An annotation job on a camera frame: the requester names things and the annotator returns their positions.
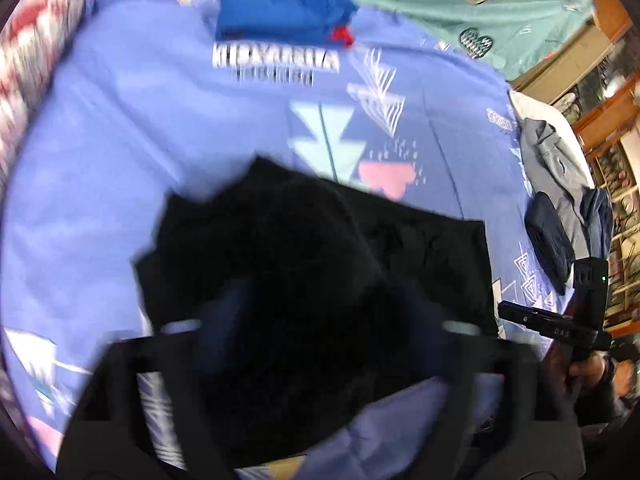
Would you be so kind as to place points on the dark blue garment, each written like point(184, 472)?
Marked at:
point(597, 220)

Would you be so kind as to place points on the wooden shelf cabinet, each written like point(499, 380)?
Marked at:
point(600, 110)

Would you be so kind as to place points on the folded blue garment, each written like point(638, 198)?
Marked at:
point(280, 5)

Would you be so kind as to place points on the black pants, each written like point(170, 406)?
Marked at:
point(310, 300)

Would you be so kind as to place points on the person's right hand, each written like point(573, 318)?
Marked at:
point(590, 367)

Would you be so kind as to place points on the white cloth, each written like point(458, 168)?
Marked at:
point(535, 107)

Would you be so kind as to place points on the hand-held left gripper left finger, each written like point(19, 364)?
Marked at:
point(115, 395)

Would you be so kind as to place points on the red floral quilt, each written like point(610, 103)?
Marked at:
point(35, 50)

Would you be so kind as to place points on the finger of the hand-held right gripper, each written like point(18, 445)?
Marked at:
point(530, 317)

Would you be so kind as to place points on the grey garment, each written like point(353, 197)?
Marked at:
point(557, 165)

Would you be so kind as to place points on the folded navy garment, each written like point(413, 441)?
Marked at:
point(550, 245)

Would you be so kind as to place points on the purple geometric print bedsheet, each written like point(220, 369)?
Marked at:
point(125, 160)

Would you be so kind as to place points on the teal heart-print pillow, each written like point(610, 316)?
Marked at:
point(425, 0)

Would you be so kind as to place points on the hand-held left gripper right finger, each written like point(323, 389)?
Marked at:
point(520, 395)

